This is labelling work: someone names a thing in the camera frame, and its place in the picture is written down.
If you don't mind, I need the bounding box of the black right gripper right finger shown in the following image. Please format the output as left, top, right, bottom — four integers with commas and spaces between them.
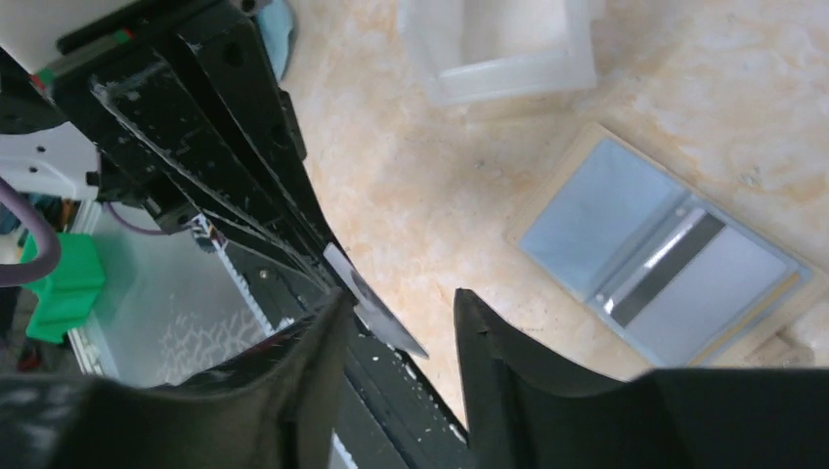
454, 288, 828, 468

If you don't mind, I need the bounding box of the thin credit card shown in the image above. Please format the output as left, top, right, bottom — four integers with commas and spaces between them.
323, 243, 429, 359

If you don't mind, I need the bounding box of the light blue cloth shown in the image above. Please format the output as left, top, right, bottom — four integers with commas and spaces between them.
256, 0, 295, 81

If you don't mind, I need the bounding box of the white plastic card box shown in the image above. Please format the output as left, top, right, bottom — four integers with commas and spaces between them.
396, 0, 606, 107

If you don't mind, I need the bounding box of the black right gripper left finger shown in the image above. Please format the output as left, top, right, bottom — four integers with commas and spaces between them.
1, 289, 350, 468

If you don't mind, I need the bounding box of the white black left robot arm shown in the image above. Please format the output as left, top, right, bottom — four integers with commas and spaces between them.
1, 1, 337, 290

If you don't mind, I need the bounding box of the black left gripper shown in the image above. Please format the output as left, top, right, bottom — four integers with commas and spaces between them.
1, 1, 337, 290

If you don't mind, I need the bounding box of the green plastic block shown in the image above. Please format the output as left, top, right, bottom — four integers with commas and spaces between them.
23, 233, 107, 344

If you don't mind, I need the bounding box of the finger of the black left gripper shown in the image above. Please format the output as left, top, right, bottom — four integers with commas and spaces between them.
181, 16, 335, 258

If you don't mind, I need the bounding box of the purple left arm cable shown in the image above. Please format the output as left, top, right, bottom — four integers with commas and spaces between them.
0, 178, 196, 289

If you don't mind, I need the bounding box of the aluminium frame rail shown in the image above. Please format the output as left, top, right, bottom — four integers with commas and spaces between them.
71, 205, 356, 468

